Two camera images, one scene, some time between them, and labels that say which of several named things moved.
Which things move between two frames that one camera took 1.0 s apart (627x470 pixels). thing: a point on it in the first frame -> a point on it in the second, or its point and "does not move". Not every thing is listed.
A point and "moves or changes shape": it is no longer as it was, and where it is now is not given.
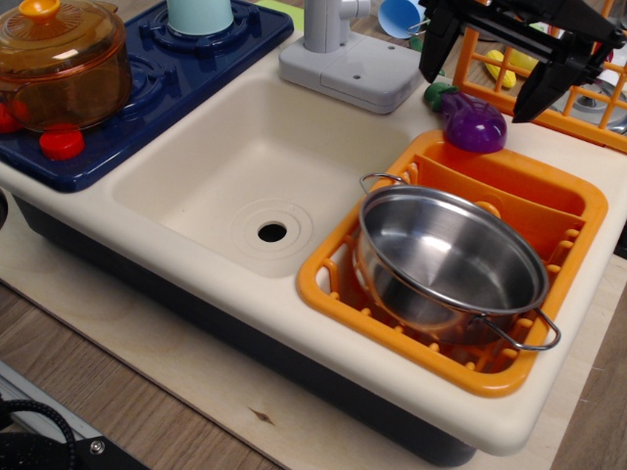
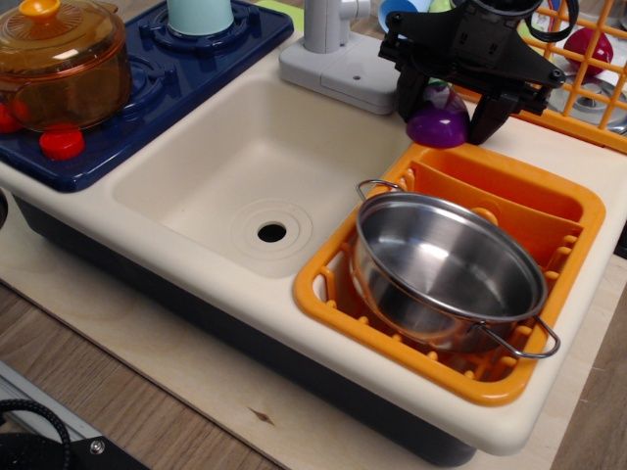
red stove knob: (62, 141) does not move
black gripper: (544, 25) -> (476, 48)
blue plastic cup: (402, 19) does not move
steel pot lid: (596, 110) does not move
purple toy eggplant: (469, 123) moves or changes shape
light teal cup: (200, 17) does not move
